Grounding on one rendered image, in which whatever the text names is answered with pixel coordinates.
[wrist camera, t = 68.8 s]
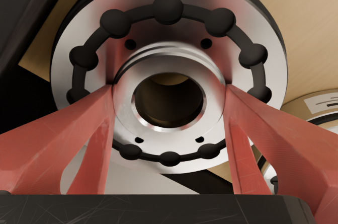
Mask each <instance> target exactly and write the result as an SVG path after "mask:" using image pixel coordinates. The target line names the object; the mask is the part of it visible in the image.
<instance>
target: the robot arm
mask: <svg viewBox="0 0 338 224"><path fill-rule="evenodd" d="M225 89H226V98H225V106H224V112H223V123H224V132H225V141H226V149H227V155H228V161H229V167H230V173H231V179H232V185H233V191H234V194H104V191H105V185H106V179H107V173H108V167H109V161H110V155H111V149H112V142H113V132H114V123H115V112H114V106H113V98H112V90H113V86H112V85H104V86H102V87H101V88H99V89H97V90H96V91H94V92H92V93H90V94H89V95H87V96H85V97H83V98H82V99H80V100H78V101H77V102H75V103H73V104H71V105H69V106H67V107H65V108H63V109H60V110H58V111H56V112H53V113H51V114H48V115H46V116H44V117H41V118H39V119H36V120H34V121H32V122H29V123H27V124H24V125H22V126H20V127H17V128H15V129H12V130H10V131H8V132H5V133H3V134H0V224H338V134H336V133H334V132H332V131H329V130H327V129H324V128H322V127H319V126H317V125H315V124H312V123H310V122H307V121H305V120H302V119H300V118H298V117H295V116H293V115H290V114H288V113H286V112H283V111H281V110H278V109H276V108H274V107H271V106H269V105H267V104H265V103H264V102H262V101H260V100H259V99H257V98H255V97H253V96H252V95H250V94H248V93H246V92H245V91H243V90H241V89H240V88H238V87H236V86H234V85H232V84H227V85H226V86H225ZM248 138H249V139H250V140H251V141H252V142H253V144H254V145H255V146H256V147H257V149H258V150H259V151H260V152H261V154H262V155H263V156H264V157H265V159H266V160H267V161H268V162H269V163H270V165H271V166H272V167H273V168H274V170H275V172H276V174H277V178H278V192H277V195H273V194H272V193H271V191H270V189H269V187H268V185H267V183H266V181H265V180H264V178H263V176H262V174H261V172H260V170H259V168H258V165H257V163H256V160H255V157H254V154H253V151H252V148H251V145H250V142H249V139H248ZM88 139H89V143H88V146H87V149H86V152H85V154H84V157H83V160H82V163H81V165H80V168H79V170H78V172H77V174H76V176H75V178H74V180H73V182H72V184H71V185H70V187H69V189H68V191H67V193H66V194H61V192H60V181H61V176H62V173H63V170H64V169H65V168H66V167H67V165H68V164H69V163H70V162H71V160H72V159H73V158H74V157H75V155H76V154H77V153H78V152H79V150H80V149H81V148H82V147H83V145H84V144H85V143H86V142H87V140H88Z"/></svg>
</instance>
